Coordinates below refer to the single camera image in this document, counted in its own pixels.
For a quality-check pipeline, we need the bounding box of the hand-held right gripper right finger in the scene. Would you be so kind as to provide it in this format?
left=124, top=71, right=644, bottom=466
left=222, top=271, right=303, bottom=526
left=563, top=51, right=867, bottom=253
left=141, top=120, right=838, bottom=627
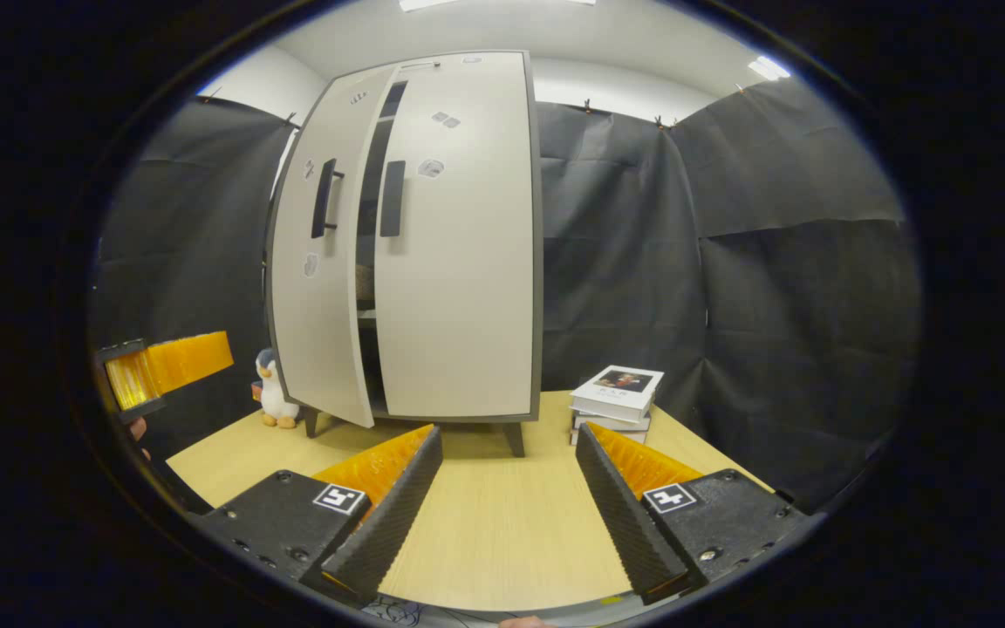
left=574, top=423, right=822, bottom=605

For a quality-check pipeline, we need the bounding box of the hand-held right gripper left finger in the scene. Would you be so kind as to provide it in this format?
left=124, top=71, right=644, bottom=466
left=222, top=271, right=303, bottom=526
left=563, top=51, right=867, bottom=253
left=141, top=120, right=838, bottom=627
left=197, top=426, right=444, bottom=607

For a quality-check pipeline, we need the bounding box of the white shoe cabinet door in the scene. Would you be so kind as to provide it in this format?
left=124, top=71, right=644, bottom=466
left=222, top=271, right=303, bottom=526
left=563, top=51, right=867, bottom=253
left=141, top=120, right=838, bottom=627
left=373, top=77, right=534, bottom=420
left=265, top=65, right=399, bottom=430

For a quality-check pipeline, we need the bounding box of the white and grey shoe cabinet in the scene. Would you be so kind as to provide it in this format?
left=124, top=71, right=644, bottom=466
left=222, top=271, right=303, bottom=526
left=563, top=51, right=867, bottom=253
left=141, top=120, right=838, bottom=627
left=263, top=50, right=547, bottom=459

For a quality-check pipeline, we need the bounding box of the white penguin plush toy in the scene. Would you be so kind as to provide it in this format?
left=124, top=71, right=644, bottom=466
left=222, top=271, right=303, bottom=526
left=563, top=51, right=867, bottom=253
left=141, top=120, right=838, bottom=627
left=254, top=347, right=303, bottom=430

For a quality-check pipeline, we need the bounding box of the white book with portrait cover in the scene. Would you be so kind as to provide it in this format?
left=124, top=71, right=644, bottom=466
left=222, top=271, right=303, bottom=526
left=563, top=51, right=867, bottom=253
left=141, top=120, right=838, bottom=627
left=570, top=364, right=667, bottom=425

